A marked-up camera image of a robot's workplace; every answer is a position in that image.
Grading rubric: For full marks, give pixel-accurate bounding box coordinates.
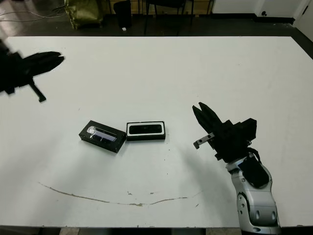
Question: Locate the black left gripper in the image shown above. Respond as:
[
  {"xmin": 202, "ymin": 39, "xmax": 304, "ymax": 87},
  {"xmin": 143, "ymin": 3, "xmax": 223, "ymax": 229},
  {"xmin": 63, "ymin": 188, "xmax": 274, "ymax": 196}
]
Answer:
[{"xmin": 0, "ymin": 40, "xmax": 66, "ymax": 102}]

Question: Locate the white door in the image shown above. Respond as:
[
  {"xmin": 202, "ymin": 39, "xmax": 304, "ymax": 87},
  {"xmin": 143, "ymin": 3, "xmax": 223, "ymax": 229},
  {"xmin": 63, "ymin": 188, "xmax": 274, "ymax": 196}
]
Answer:
[{"xmin": 293, "ymin": 0, "xmax": 313, "ymax": 42}]

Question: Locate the black mesh folding chair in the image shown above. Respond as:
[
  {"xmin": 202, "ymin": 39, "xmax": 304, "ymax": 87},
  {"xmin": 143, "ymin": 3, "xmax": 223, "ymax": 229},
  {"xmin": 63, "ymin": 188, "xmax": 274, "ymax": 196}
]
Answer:
[{"xmin": 143, "ymin": 0, "xmax": 196, "ymax": 35}]

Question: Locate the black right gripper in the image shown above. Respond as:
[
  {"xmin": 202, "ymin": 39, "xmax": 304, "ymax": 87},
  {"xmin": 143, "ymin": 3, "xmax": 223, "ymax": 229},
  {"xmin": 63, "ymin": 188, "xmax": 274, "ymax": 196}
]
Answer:
[{"xmin": 192, "ymin": 102, "xmax": 250, "ymax": 164}]

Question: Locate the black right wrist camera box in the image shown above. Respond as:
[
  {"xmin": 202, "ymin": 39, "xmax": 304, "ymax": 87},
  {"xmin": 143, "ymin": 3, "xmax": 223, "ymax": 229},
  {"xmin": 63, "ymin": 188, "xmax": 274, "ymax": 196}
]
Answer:
[{"xmin": 241, "ymin": 118, "xmax": 258, "ymax": 147}]

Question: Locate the white floor cable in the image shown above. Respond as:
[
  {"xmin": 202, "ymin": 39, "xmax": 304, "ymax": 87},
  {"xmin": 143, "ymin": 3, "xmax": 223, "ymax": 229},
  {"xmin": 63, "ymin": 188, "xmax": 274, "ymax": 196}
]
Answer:
[{"xmin": 0, "ymin": 6, "xmax": 67, "ymax": 23}]

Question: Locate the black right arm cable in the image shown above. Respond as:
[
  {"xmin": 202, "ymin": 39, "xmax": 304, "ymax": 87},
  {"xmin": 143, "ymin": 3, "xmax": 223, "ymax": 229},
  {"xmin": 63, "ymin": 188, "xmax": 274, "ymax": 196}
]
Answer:
[{"xmin": 246, "ymin": 141, "xmax": 264, "ymax": 167}]

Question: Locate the slim black camera with screen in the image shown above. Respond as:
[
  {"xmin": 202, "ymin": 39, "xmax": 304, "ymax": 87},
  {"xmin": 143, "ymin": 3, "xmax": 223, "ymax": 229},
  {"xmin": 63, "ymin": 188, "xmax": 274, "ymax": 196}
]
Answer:
[{"xmin": 129, "ymin": 124, "xmax": 163, "ymax": 135}]

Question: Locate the black printed box lid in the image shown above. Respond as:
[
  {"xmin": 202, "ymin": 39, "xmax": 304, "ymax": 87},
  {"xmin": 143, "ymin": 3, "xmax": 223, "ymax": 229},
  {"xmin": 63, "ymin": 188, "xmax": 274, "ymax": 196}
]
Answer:
[{"xmin": 78, "ymin": 119, "xmax": 126, "ymax": 154}]

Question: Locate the black box base white insert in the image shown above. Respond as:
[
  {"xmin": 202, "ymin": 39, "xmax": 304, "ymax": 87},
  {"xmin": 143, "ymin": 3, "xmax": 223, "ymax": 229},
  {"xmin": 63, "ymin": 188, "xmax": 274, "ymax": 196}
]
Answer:
[{"xmin": 126, "ymin": 121, "xmax": 167, "ymax": 141}]

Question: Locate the olive green sack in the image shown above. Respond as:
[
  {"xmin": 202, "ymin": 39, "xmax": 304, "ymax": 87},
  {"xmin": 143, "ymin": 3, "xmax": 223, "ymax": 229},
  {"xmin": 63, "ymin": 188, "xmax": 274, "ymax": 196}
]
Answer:
[{"xmin": 64, "ymin": 0, "xmax": 105, "ymax": 30}]

